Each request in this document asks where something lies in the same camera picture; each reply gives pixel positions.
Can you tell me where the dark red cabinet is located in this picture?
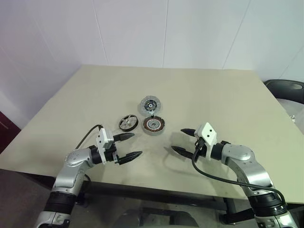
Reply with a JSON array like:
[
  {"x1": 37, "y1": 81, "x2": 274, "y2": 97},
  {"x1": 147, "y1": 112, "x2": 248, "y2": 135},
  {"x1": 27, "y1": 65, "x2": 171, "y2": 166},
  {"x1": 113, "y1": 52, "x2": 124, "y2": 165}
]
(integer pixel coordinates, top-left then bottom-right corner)
[{"x1": 0, "y1": 110, "x2": 21, "y2": 152}]

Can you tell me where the black folding chair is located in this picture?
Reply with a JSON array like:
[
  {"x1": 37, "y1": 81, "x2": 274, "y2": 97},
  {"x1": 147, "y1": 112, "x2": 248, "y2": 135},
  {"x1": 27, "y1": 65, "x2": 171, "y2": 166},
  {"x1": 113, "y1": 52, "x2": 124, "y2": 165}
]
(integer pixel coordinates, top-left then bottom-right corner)
[{"x1": 263, "y1": 79, "x2": 304, "y2": 133}]

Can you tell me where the black table frame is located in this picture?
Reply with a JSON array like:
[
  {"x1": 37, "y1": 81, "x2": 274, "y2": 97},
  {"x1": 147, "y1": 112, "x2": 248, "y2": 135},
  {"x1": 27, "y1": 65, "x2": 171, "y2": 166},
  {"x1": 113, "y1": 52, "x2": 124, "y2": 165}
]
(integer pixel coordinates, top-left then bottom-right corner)
[{"x1": 80, "y1": 175, "x2": 255, "y2": 225}]

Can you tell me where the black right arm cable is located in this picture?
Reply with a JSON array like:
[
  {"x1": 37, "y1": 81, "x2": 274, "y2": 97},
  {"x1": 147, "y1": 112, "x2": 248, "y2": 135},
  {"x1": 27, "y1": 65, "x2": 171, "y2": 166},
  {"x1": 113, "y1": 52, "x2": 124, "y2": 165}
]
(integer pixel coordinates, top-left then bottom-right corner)
[{"x1": 191, "y1": 140, "x2": 285, "y2": 207}]

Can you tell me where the dark grey rounded shape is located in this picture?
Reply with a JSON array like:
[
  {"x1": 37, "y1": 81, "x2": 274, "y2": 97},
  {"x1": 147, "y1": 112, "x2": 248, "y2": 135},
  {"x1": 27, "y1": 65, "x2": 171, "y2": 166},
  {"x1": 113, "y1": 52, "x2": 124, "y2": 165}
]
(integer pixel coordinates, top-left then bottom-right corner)
[{"x1": 170, "y1": 210, "x2": 198, "y2": 228}]

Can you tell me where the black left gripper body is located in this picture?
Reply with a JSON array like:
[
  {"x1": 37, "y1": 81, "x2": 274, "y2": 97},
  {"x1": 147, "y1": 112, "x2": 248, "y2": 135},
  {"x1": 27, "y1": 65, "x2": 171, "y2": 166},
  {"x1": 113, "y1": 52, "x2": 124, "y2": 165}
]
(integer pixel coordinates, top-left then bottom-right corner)
[{"x1": 105, "y1": 134, "x2": 121, "y2": 165}]

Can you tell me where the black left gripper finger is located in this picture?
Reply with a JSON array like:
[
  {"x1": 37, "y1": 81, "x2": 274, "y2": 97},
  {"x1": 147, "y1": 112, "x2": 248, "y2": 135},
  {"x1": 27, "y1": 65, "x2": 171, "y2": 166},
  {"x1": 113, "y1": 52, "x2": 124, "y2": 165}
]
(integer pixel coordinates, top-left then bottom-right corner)
[
  {"x1": 115, "y1": 133, "x2": 135, "y2": 141},
  {"x1": 118, "y1": 151, "x2": 143, "y2": 166}
]

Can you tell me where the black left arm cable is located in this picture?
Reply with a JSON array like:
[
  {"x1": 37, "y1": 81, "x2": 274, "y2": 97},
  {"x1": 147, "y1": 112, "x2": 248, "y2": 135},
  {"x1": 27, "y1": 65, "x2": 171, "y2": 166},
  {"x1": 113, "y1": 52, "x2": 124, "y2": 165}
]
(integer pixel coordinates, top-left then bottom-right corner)
[{"x1": 75, "y1": 124, "x2": 103, "y2": 150}]

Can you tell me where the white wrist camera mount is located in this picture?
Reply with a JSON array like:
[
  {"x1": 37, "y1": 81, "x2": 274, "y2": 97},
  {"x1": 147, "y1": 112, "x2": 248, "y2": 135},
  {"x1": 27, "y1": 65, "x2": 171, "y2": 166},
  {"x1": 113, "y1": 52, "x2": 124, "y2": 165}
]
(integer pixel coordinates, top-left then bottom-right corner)
[
  {"x1": 194, "y1": 122, "x2": 218, "y2": 161},
  {"x1": 95, "y1": 128, "x2": 116, "y2": 164}
]

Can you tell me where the black flat bar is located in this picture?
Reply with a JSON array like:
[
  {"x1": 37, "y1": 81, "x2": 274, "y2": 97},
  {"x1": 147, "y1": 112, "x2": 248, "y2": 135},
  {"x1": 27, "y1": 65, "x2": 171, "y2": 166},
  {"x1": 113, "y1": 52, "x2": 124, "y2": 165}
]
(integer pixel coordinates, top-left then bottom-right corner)
[{"x1": 142, "y1": 207, "x2": 189, "y2": 216}]

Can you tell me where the grey motor cover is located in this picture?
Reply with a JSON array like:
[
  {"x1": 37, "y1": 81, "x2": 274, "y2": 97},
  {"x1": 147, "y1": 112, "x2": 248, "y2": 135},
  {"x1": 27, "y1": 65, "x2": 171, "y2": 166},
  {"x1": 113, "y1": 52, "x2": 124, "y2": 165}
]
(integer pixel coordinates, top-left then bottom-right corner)
[{"x1": 138, "y1": 95, "x2": 164, "y2": 117}]

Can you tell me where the black spoked rotor ring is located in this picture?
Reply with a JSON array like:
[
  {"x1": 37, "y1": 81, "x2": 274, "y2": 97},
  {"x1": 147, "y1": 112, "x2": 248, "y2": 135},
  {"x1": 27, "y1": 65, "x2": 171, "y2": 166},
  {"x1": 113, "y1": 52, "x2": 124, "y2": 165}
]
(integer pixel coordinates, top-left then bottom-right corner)
[{"x1": 118, "y1": 114, "x2": 139, "y2": 132}]

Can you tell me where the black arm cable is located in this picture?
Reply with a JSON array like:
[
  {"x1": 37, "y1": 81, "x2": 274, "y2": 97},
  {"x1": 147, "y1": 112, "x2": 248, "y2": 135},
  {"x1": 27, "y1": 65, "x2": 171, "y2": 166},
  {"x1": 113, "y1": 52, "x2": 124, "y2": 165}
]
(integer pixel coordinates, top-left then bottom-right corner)
[
  {"x1": 75, "y1": 124, "x2": 103, "y2": 150},
  {"x1": 191, "y1": 140, "x2": 285, "y2": 207}
]

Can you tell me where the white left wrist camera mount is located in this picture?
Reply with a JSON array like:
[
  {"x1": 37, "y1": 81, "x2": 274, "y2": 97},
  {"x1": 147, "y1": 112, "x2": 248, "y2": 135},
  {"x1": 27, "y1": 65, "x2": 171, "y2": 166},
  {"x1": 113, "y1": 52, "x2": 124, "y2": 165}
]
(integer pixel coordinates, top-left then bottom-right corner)
[{"x1": 95, "y1": 128, "x2": 116, "y2": 164}]

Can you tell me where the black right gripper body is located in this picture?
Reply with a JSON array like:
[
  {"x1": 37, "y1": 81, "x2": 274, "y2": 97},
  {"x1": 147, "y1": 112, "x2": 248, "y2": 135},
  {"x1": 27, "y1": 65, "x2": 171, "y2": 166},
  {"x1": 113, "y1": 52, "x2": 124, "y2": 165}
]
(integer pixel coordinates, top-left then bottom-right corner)
[{"x1": 190, "y1": 137, "x2": 208, "y2": 159}]

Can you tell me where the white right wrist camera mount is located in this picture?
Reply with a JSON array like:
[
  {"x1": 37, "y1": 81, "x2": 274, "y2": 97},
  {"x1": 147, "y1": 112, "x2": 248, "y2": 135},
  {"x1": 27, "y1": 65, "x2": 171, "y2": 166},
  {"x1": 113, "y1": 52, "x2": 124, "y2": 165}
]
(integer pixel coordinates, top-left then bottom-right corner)
[{"x1": 194, "y1": 122, "x2": 218, "y2": 161}]

